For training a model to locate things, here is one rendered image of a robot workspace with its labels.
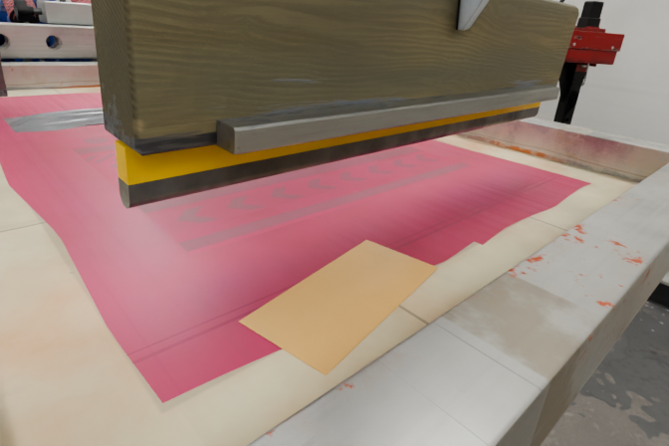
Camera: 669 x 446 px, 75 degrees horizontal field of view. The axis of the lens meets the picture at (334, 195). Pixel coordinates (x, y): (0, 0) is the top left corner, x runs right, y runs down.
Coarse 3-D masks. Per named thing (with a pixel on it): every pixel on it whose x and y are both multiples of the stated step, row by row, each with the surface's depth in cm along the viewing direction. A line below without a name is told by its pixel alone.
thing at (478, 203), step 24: (432, 144) 50; (480, 168) 43; (504, 168) 44; (528, 168) 44; (408, 192) 35; (432, 192) 36; (456, 192) 36; (480, 192) 37; (504, 192) 37; (528, 192) 37; (552, 192) 38; (432, 216) 31; (456, 216) 31; (480, 216) 32; (504, 216) 32; (528, 216) 32; (480, 240) 28
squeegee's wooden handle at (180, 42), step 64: (128, 0) 13; (192, 0) 14; (256, 0) 16; (320, 0) 18; (384, 0) 20; (448, 0) 24; (512, 0) 28; (128, 64) 13; (192, 64) 15; (256, 64) 17; (320, 64) 19; (384, 64) 22; (448, 64) 26; (512, 64) 32; (128, 128) 15; (192, 128) 16
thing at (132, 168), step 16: (480, 112) 33; (496, 112) 35; (400, 128) 27; (416, 128) 28; (304, 144) 21; (320, 144) 22; (336, 144) 23; (128, 160) 15; (144, 160) 16; (160, 160) 16; (176, 160) 17; (192, 160) 17; (208, 160) 18; (224, 160) 18; (240, 160) 19; (256, 160) 20; (128, 176) 16; (144, 176) 16; (160, 176) 17
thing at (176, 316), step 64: (0, 128) 44; (64, 192) 30; (128, 256) 23; (192, 256) 24; (256, 256) 24; (320, 256) 25; (448, 256) 26; (128, 320) 19; (192, 320) 19; (192, 384) 16
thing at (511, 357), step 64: (64, 64) 66; (512, 128) 50; (576, 128) 47; (640, 192) 28; (576, 256) 19; (640, 256) 20; (448, 320) 15; (512, 320) 15; (576, 320) 15; (384, 384) 12; (448, 384) 12; (512, 384) 12; (576, 384) 16
